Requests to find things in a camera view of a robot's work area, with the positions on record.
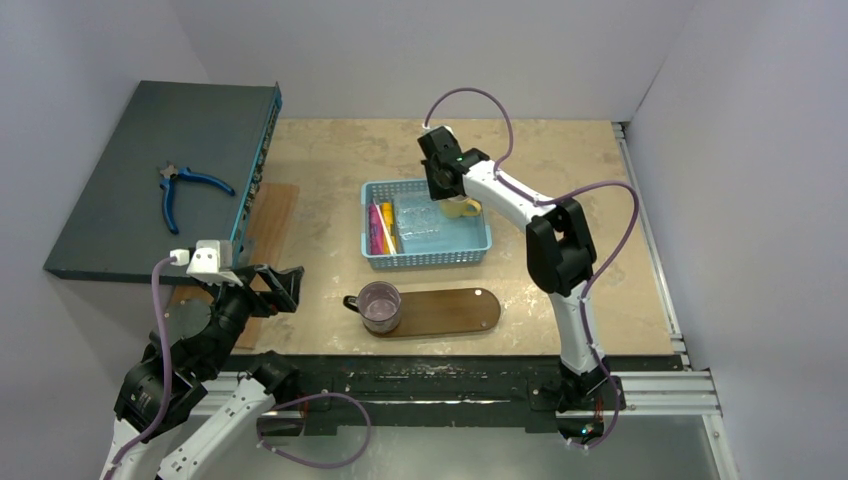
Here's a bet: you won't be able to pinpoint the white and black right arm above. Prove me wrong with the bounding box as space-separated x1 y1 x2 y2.
417 127 624 412

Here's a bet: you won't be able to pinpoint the yellow toothpaste tube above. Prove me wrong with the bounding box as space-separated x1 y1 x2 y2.
380 202 398 255

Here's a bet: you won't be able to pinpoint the purple mug with black handle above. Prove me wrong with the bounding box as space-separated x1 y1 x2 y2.
342 281 402 334

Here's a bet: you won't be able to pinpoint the yellow ceramic mug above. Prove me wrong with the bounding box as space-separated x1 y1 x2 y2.
438 196 482 219

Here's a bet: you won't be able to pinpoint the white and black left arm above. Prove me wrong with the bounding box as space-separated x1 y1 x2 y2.
101 264 305 479

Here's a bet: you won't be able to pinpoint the light wooden board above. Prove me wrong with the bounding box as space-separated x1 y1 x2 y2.
166 183 300 353

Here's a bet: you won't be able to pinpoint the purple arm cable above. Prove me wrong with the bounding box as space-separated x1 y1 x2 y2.
422 87 641 452
102 254 372 480

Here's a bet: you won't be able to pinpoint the white toothbrush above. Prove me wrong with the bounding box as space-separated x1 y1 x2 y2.
374 203 392 255

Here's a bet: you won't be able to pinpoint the pink toothpaste tube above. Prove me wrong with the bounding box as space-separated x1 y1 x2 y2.
368 204 385 256

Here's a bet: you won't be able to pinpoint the aluminium extrusion rail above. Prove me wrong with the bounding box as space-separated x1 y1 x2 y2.
618 371 721 416

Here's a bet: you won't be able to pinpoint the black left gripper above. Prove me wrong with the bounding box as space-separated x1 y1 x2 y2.
202 261 303 373

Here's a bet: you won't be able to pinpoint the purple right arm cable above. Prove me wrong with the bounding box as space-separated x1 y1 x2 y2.
422 87 641 452

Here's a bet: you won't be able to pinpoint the clear textured glass dish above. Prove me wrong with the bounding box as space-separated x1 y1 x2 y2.
393 192 443 242

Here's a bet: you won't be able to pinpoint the blue handled pliers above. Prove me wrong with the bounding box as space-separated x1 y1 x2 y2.
157 163 236 236

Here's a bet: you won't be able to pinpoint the light blue perforated plastic basket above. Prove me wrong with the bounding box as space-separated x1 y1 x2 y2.
360 179 493 270

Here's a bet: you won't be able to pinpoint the dark wooden oval tray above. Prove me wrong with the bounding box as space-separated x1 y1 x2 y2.
367 288 502 339

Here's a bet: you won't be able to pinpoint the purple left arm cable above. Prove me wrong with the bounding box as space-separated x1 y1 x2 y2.
102 254 372 480

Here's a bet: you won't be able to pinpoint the dark grey box blue edge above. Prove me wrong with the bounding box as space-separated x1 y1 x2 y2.
43 80 283 284

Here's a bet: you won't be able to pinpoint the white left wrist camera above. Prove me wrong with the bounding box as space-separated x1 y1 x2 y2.
169 240 243 286

